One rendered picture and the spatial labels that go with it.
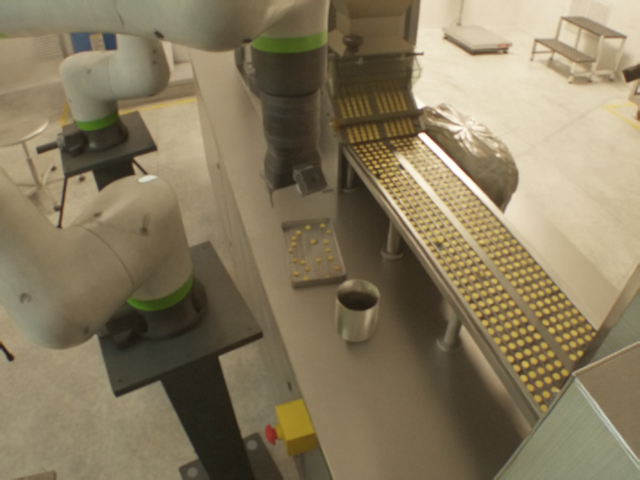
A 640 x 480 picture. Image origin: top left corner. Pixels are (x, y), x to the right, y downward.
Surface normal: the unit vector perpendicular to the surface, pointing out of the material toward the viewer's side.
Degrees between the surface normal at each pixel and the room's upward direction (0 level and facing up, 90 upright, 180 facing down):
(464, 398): 0
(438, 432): 0
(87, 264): 41
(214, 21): 104
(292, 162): 87
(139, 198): 12
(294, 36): 90
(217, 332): 0
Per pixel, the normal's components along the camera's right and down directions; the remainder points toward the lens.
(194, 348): 0.00, -0.75
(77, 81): 0.01, 0.65
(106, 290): 0.87, 0.07
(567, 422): -0.95, 0.21
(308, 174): 0.33, -0.17
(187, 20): -0.34, 0.76
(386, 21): 0.32, 0.63
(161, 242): 0.90, 0.25
